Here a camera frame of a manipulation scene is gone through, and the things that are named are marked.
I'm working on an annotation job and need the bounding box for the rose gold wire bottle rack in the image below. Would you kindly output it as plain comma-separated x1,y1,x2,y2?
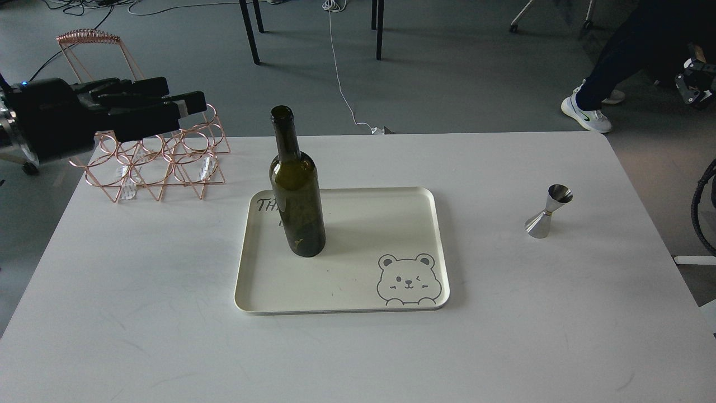
56,29,232,203

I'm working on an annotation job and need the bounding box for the black table leg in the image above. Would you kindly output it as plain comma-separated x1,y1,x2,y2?
371,0,385,61
239,0,265,65

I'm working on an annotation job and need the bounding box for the black floor cable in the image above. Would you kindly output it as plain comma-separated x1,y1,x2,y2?
28,0,115,82

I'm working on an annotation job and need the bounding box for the steel double jigger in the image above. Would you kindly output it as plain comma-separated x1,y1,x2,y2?
524,184,573,239

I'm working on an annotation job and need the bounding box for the office chair caster left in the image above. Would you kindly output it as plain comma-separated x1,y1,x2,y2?
21,162,39,176

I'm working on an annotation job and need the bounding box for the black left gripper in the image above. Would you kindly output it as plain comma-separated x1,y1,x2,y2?
1,77,206,164

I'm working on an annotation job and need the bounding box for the black corrugated cable right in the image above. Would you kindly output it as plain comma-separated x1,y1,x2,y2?
691,160,716,256

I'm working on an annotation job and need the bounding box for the white sneaker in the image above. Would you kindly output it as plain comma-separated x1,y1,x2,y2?
560,80,612,134

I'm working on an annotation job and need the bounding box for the white chair base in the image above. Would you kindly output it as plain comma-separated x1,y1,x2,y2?
508,1,598,33

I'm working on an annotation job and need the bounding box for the dark trouser leg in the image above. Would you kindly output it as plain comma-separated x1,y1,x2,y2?
576,1,715,111

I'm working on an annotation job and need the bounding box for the dark green wine bottle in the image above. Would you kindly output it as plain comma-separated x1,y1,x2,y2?
270,105,326,257

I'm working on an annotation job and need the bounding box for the white floor cable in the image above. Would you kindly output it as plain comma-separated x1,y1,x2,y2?
322,0,385,135

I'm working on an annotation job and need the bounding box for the cream bear serving tray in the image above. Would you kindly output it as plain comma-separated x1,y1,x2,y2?
234,187,450,314

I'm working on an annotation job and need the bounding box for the black table leg left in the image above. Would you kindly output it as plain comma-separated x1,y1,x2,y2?
239,0,265,65

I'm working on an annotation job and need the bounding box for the black table leg right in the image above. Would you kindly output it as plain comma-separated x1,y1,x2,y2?
371,0,385,61

